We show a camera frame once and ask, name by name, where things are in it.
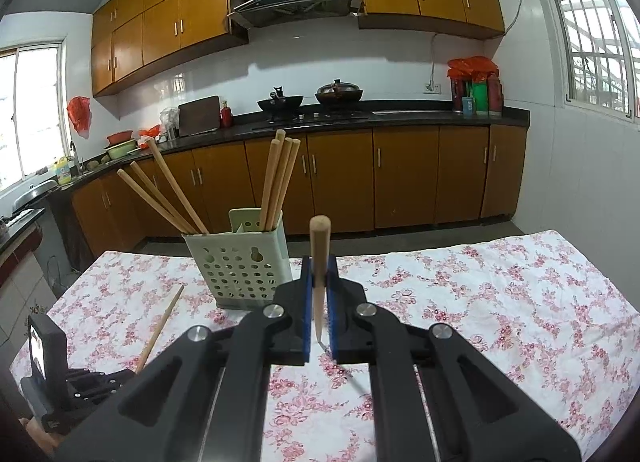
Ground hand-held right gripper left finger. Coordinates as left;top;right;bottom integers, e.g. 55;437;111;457
52;257;312;462

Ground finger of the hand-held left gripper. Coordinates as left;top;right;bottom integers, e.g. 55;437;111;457
65;367;138;405

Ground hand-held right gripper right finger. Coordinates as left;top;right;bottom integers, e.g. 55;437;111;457
326;256;583;462

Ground wooden chopstick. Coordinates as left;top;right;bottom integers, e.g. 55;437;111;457
134;284;185;376
309;215;332;344

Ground green perforated utensil holder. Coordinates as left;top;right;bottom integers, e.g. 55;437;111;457
182;208;292;311

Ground bundle of wooden chopsticks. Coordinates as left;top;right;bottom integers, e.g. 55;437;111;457
116;129;302;236

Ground floral tablecloth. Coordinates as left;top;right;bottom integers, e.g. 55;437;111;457
10;229;640;462

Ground orange lower kitchen cabinets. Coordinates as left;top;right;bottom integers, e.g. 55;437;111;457
70;123;529;255

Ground orange kitchen cabinets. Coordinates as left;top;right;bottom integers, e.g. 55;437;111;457
70;123;529;255
90;0;506;98

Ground steel pan lid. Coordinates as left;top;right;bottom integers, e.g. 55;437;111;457
12;179;60;213

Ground black gas stove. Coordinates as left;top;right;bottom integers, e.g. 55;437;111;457
251;109;372;131

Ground black wok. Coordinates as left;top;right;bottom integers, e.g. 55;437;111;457
257;86;305;114

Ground black kitchen countertop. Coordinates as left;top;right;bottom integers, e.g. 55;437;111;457
50;104;531;193

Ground pot with steel lid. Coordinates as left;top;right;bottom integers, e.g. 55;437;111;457
315;78;363;106

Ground dark cutting board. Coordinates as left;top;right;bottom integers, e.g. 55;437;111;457
178;95;221;137

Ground clear plastic bag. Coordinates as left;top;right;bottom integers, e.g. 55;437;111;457
160;108;180;141

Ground green basin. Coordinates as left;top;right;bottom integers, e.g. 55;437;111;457
104;139;139;160

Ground tall red bottle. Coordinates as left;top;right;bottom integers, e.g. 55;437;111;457
487;73;504;117
451;77;468;113

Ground red hanging plastic bag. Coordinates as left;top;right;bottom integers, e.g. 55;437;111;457
67;96;92;138

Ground green container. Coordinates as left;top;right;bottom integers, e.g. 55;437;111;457
472;82;490;116

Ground sliding window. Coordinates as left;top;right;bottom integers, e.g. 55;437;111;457
0;42;69;193

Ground red bag over bottles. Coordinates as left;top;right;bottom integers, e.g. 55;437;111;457
447;56;499;81

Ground orange upper kitchen cabinets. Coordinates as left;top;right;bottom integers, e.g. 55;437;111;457
90;0;506;98

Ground barred window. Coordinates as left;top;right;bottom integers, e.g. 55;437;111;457
532;0;640;123

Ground white wall cable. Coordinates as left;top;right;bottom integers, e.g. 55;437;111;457
430;0;531;85

